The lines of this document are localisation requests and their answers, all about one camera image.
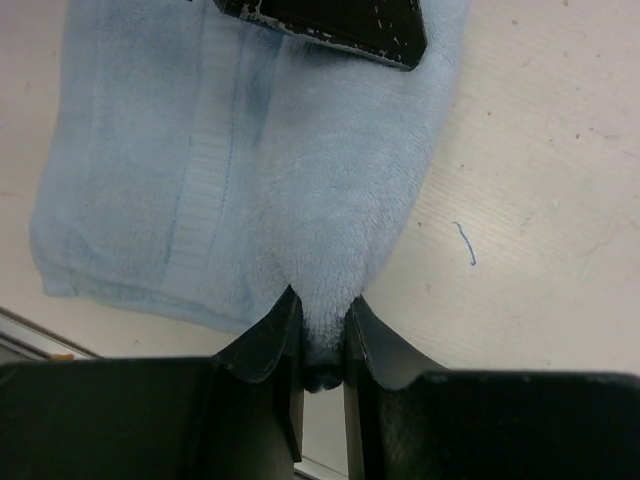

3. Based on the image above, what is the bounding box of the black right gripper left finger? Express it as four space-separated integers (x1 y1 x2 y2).
1 291 304 479

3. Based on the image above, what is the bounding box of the aluminium mounting rail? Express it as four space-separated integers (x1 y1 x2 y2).
1 307 100 359

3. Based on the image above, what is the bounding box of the light blue towel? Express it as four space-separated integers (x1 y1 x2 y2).
30 1 470 392

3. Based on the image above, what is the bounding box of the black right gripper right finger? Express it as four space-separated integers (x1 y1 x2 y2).
344 299 639 479

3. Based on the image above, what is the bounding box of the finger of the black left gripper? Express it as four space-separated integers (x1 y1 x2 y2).
215 0 427 71

